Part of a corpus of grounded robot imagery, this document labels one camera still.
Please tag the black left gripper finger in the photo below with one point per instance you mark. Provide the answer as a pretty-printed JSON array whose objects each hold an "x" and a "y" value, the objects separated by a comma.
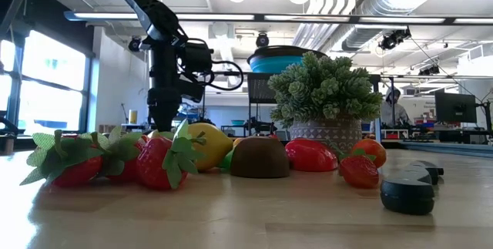
[
  {"x": 170, "y": 115},
  {"x": 158, "y": 116}
]

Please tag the blue collapsible colander bowl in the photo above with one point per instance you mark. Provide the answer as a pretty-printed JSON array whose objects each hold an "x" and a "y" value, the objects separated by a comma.
[{"x": 273, "y": 64}]

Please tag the black kitchen knife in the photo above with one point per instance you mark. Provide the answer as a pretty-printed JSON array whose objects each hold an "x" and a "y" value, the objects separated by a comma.
[{"x": 406, "y": 191}]

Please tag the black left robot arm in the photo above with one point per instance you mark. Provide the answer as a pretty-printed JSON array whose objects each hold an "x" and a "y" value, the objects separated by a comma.
[{"x": 150, "y": 10}]

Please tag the yellow cylinder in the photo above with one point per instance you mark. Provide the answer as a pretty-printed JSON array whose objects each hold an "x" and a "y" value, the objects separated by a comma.
[{"x": 133, "y": 117}]

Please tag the black ceiling spot lamp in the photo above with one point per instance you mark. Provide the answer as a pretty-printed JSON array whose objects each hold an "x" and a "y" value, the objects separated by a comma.
[
  {"x": 262, "y": 41},
  {"x": 135, "y": 44}
]

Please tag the black overhead light bar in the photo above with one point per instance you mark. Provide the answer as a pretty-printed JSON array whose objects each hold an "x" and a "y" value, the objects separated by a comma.
[{"x": 308, "y": 18}]

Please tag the teal background bowl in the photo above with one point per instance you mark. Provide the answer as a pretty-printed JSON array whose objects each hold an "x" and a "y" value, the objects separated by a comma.
[{"x": 238, "y": 122}]

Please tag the black track light cluster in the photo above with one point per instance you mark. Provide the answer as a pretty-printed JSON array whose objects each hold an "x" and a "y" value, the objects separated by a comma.
[
  {"x": 429, "y": 71},
  {"x": 393, "y": 40}
]

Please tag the green plastic apple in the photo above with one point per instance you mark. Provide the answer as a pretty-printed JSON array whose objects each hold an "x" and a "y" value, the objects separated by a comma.
[{"x": 227, "y": 162}]

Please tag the brown kiwi half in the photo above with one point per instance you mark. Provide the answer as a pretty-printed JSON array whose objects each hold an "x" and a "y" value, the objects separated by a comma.
[{"x": 260, "y": 158}]

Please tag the red plastic tomato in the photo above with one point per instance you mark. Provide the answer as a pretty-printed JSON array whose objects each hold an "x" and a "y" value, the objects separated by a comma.
[{"x": 274, "y": 137}]

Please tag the potted artificial succulent plant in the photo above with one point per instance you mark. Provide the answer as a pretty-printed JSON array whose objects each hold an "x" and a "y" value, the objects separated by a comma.
[{"x": 323, "y": 87}]

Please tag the large window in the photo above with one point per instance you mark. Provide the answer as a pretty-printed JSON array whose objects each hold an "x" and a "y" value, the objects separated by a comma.
[{"x": 50, "y": 87}]

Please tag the person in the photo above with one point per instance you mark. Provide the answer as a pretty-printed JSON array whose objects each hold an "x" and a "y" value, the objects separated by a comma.
[{"x": 393, "y": 112}]

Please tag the red bell pepper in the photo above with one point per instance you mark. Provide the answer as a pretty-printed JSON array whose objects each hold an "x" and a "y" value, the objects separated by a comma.
[{"x": 308, "y": 156}]

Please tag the black computer monitor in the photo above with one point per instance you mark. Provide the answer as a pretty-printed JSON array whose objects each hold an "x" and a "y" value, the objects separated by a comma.
[{"x": 456, "y": 107}]

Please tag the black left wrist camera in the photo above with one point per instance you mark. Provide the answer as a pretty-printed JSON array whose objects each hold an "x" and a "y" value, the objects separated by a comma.
[{"x": 196, "y": 58}]

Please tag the black background rig frame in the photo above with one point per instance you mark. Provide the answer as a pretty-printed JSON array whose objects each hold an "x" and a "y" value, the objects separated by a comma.
[{"x": 227, "y": 73}]

